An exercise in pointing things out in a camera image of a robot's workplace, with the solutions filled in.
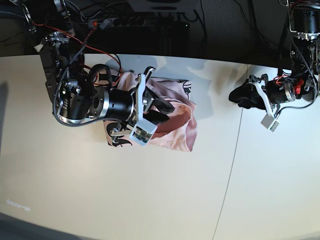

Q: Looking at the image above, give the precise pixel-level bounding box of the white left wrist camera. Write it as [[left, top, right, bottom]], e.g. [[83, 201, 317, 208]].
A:
[[261, 114, 280, 132]]

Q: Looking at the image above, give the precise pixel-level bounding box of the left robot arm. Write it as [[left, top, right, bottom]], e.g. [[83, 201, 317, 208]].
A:
[[228, 0, 320, 118]]

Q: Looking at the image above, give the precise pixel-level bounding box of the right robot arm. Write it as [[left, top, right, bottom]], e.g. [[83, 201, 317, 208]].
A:
[[14, 0, 175, 146]]

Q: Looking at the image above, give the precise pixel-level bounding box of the black power strip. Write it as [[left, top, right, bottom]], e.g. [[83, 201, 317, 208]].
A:
[[86, 16, 146, 30]]

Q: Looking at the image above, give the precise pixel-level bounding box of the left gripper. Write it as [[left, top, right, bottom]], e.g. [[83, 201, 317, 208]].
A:
[[228, 74, 300, 119]]

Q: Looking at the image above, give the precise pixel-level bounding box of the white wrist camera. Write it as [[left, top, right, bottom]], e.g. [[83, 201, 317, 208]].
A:
[[129, 118, 158, 147], [261, 114, 280, 132]]

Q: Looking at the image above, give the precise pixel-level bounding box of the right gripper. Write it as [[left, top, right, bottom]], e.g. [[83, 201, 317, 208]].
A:
[[105, 66, 175, 143]]

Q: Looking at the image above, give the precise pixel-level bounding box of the pink T-shirt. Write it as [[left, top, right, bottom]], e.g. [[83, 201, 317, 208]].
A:
[[103, 72, 197, 152]]

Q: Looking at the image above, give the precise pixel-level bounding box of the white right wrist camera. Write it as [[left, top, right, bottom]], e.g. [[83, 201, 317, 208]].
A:
[[129, 118, 158, 147]]

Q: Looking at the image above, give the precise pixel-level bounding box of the black table leg post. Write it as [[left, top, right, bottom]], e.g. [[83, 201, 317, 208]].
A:
[[159, 26, 172, 56]]

